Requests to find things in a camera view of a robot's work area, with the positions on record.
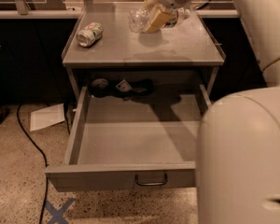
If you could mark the clear plastic water bottle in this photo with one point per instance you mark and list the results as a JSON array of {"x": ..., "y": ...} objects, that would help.
[{"x": 137, "y": 19}]

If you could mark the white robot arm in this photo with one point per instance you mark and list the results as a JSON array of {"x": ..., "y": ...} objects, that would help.
[{"x": 238, "y": 148}]

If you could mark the grey metal drawer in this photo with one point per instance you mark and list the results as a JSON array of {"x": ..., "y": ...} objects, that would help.
[{"x": 112, "y": 140}]

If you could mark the black bundle with tag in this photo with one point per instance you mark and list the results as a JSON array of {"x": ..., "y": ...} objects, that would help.
[{"x": 101, "y": 87}]

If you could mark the white paper sheet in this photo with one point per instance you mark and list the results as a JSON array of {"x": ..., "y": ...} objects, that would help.
[{"x": 46, "y": 117}]

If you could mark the blue tape cross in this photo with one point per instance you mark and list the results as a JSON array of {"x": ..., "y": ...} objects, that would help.
[{"x": 57, "y": 214}]

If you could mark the black drawer handle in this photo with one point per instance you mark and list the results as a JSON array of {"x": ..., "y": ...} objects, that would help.
[{"x": 151, "y": 181}]

